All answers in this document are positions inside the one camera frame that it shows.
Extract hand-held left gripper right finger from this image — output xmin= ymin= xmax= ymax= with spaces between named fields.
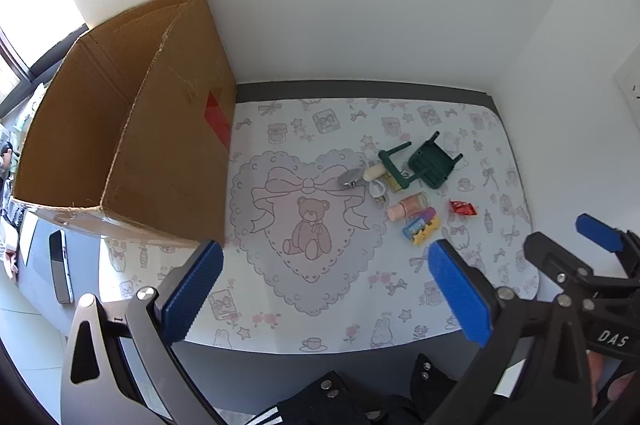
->
xmin=425 ymin=239 xmax=597 ymax=425

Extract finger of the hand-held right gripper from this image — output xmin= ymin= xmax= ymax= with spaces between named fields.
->
xmin=576 ymin=213 xmax=640 ymax=268
xmin=524 ymin=232 xmax=621 ymax=293

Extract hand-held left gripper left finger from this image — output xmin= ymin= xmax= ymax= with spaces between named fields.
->
xmin=60 ymin=239 xmax=228 ymax=425

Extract yellow plastic piece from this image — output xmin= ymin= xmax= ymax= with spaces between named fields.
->
xmin=412 ymin=215 xmax=442 ymax=247

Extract blue bottle with pink cap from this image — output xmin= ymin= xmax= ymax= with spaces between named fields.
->
xmin=401 ymin=208 xmax=437 ymax=240

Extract red snack packet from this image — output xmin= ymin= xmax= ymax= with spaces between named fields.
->
xmin=448 ymin=199 xmax=479 ymax=217

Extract peach pink cylinder bottle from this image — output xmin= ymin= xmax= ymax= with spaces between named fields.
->
xmin=386 ymin=192 xmax=430 ymax=222

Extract green toy chair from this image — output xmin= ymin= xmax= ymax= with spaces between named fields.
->
xmin=407 ymin=131 xmax=464 ymax=191

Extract brown cardboard box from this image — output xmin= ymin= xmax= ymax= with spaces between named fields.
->
xmin=10 ymin=0 xmax=238 ymax=248

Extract round metal disc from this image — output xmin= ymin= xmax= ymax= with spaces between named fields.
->
xmin=337 ymin=168 xmax=366 ymax=190

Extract person's right hand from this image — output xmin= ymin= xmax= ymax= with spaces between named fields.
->
xmin=587 ymin=349 xmax=640 ymax=412

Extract printed teddy bear mat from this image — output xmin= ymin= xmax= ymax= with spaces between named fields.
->
xmin=97 ymin=98 xmax=541 ymax=353

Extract black smartphone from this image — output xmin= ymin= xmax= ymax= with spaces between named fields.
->
xmin=48 ymin=229 xmax=75 ymax=305

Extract person's black striped clothing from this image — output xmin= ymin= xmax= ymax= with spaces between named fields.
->
xmin=220 ymin=352 xmax=473 ymax=425

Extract white paper sheet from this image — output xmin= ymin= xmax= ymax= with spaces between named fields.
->
xmin=17 ymin=210 xmax=40 ymax=267

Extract window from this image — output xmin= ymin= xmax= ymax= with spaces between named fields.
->
xmin=0 ymin=0 xmax=88 ymax=108

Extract white wall socket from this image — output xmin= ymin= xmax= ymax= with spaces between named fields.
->
xmin=614 ymin=55 xmax=640 ymax=117

